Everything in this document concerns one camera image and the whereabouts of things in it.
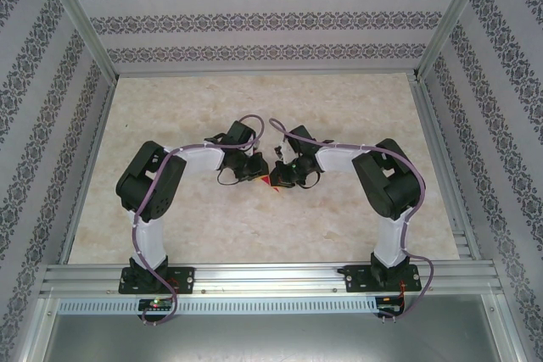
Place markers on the pink square paper sheet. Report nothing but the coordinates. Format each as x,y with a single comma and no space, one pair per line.
267,180

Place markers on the aluminium side rail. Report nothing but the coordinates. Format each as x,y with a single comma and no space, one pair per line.
441,154
95,146

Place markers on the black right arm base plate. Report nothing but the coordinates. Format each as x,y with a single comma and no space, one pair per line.
358,279

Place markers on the aluminium mounting rail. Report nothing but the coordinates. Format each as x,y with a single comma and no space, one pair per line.
271,277

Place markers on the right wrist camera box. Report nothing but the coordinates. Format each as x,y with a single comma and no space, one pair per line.
285,149

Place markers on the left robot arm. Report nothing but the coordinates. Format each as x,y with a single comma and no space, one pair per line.
148,192

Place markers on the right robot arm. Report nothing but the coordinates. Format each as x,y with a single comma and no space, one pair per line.
390,192

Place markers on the grey metal sheet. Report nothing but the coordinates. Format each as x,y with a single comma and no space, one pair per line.
271,338

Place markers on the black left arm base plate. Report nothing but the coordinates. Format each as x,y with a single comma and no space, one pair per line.
186,279

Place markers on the aluminium frame post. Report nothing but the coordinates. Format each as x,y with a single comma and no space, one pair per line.
76,14
454,14

